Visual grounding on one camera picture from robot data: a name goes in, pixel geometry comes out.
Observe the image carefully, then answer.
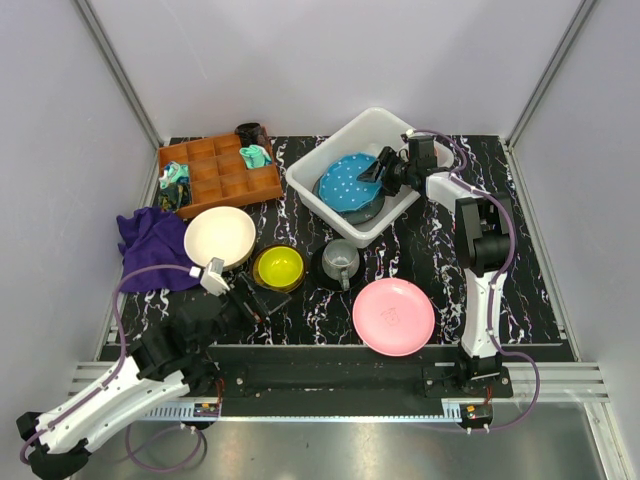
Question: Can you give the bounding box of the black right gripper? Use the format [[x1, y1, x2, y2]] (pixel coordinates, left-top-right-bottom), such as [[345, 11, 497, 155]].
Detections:
[[356, 147, 416, 198]]

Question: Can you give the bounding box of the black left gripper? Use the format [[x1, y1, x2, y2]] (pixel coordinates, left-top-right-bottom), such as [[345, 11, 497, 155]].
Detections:
[[192, 272, 290, 354]]

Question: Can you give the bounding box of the blue dotted scalloped plate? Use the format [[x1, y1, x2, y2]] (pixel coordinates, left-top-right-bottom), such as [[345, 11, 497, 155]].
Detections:
[[317, 153, 381, 213]]

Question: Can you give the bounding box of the teal ceramic floral plate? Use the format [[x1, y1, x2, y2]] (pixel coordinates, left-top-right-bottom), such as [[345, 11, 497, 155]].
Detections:
[[313, 174, 385, 225]]

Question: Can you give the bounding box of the translucent white plastic bin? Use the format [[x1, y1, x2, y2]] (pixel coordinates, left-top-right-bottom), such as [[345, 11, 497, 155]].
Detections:
[[285, 107, 456, 249]]

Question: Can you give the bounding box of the pink plastic cup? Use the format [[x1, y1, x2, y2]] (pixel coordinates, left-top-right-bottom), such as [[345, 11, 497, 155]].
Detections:
[[434, 142, 454, 168]]

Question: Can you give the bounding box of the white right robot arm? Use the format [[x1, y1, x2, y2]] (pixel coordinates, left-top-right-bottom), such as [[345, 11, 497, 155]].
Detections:
[[358, 130, 515, 397]]

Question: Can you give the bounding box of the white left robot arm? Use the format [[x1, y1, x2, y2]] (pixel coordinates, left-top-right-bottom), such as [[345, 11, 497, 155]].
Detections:
[[16, 274, 291, 479]]

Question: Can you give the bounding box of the amber transparent plate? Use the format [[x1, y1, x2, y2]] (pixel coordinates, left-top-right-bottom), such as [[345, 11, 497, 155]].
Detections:
[[252, 245, 306, 293]]

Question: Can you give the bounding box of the yellow plastic bowl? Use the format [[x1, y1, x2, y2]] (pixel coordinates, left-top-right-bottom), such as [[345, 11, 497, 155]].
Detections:
[[258, 246, 304, 288]]

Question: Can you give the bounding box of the cream white bowl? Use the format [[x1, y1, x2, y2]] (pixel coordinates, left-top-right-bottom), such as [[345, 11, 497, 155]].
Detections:
[[184, 206, 257, 270]]

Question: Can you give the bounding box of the black saucer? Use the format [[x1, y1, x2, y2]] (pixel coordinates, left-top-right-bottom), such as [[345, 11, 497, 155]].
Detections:
[[309, 244, 366, 292]]

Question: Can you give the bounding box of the grey ceramic mug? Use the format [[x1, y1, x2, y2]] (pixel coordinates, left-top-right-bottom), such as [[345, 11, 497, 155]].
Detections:
[[321, 239, 360, 291]]

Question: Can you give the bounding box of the purple cloth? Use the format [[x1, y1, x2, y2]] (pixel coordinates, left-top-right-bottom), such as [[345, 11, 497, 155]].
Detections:
[[116, 207, 198, 293]]

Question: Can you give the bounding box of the orange wooden divided tray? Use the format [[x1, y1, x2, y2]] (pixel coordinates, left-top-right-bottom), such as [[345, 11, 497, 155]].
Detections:
[[157, 133, 283, 219]]

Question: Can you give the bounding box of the dark green patterned cloth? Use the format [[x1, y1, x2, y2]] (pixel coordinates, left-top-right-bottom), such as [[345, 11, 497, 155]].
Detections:
[[157, 184, 192, 211]]

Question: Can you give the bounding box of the mint green rolled cloth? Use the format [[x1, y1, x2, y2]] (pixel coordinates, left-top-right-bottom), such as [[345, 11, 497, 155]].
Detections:
[[239, 144, 272, 170]]

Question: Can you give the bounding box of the dark brown cup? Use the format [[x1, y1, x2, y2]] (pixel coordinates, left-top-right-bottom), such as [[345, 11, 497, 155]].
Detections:
[[234, 122, 269, 148]]

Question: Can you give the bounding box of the teal white patterned cloth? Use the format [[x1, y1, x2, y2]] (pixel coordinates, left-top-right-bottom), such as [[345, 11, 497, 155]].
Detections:
[[158, 161, 190, 189]]

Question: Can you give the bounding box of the pink plastic plate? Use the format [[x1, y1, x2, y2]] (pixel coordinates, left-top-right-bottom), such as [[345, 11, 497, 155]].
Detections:
[[352, 278, 435, 357]]

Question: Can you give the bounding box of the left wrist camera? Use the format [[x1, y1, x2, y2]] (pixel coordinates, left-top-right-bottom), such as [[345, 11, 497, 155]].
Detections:
[[189, 257, 231, 296]]

